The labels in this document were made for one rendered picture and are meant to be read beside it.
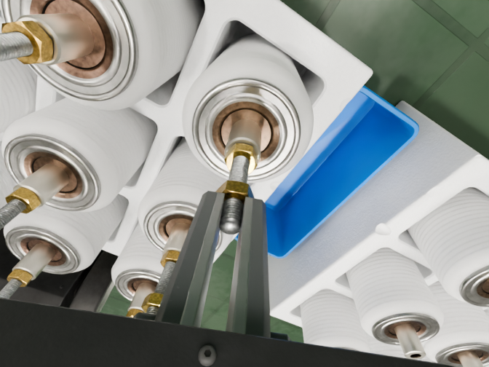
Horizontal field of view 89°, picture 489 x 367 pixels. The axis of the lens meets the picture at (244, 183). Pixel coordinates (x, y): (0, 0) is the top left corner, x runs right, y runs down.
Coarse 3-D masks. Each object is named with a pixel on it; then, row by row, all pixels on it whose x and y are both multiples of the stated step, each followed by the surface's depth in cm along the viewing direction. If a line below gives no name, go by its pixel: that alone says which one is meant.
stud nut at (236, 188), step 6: (222, 186) 11; (228, 186) 11; (234, 186) 11; (240, 186) 11; (246, 186) 11; (222, 192) 11; (228, 192) 11; (234, 192) 11; (240, 192) 11; (246, 192) 11; (252, 192) 12; (240, 198) 11
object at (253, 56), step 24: (240, 48) 19; (264, 48) 19; (216, 72) 16; (240, 72) 15; (264, 72) 15; (288, 72) 16; (192, 96) 17; (288, 96) 16; (312, 120) 17; (192, 144) 19; (288, 168) 19
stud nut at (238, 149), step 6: (234, 144) 14; (240, 144) 14; (246, 144) 14; (228, 150) 15; (234, 150) 14; (240, 150) 14; (246, 150) 14; (252, 150) 14; (228, 156) 14; (234, 156) 14; (246, 156) 14; (252, 156) 14; (228, 162) 14; (252, 162) 14; (228, 168) 15; (252, 168) 14
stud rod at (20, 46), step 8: (8, 32) 11; (16, 32) 11; (0, 40) 10; (8, 40) 11; (16, 40) 11; (24, 40) 11; (0, 48) 10; (8, 48) 11; (16, 48) 11; (24, 48) 11; (32, 48) 12; (0, 56) 10; (8, 56) 11; (16, 56) 11; (24, 56) 12
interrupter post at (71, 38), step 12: (48, 24) 12; (60, 24) 13; (72, 24) 13; (84, 24) 14; (60, 36) 12; (72, 36) 13; (84, 36) 14; (60, 48) 13; (72, 48) 13; (84, 48) 14; (60, 60) 13
